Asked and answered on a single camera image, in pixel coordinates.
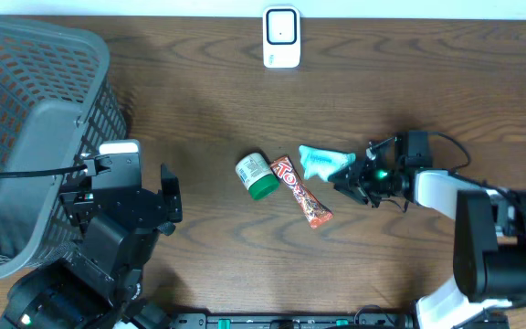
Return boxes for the teal tissue packet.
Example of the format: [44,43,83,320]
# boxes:
[299,145,356,182]

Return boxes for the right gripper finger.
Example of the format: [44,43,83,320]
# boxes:
[333,183,369,205]
[328,160,365,183]

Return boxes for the white bottle green cap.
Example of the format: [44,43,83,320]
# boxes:
[235,153,279,200]

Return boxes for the white barcode scanner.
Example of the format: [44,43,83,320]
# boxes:
[262,5,301,69]

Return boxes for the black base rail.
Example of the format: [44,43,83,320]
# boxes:
[166,302,510,329]

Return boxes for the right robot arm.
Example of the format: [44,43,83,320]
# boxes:
[329,158,526,328]

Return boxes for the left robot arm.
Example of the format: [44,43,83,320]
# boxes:
[0,153,183,328]

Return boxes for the red chocolate bar wrapper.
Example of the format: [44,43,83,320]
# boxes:
[271,155,333,228]

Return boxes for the grey plastic shopping basket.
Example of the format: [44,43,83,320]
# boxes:
[0,16,127,279]

